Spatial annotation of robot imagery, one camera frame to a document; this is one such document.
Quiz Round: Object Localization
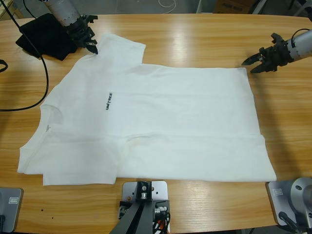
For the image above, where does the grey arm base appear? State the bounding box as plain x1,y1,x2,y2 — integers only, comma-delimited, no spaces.
0,187,24,234
265,177,312,227

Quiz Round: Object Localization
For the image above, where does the white chair frame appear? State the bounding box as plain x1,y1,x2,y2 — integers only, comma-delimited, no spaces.
251,0,312,18

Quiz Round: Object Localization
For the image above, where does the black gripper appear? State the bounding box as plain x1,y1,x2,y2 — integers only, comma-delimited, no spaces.
241,40,294,74
65,17,99,55

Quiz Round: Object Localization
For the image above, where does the brown cardboard box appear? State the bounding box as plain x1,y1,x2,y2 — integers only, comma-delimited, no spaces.
214,0,252,14

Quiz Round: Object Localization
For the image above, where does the white t-shirt with black logo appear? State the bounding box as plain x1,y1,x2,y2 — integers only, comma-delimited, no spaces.
17,33,277,187

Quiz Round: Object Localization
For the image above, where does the white mount block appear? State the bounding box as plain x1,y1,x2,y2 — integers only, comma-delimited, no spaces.
121,180,169,234

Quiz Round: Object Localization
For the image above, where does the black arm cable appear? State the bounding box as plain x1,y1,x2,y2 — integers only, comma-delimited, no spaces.
291,28,312,41
0,0,49,112

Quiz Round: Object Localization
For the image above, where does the white floor cable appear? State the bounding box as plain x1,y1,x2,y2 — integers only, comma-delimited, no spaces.
158,0,176,12

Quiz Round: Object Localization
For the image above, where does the orange and black cable bundle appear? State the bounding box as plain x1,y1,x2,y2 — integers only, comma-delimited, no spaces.
151,212,172,234

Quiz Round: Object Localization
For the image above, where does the folded black garment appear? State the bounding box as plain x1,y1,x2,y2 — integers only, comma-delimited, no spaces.
15,13,81,61

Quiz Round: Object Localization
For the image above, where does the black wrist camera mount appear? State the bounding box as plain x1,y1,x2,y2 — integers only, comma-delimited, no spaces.
271,32,285,46
82,14,98,24

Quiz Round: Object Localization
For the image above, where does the light wooden crate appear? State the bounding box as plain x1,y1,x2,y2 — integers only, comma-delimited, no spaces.
0,0,25,20

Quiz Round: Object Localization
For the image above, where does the dark camera post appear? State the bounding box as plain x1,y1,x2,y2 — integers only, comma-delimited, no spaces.
109,181,156,234

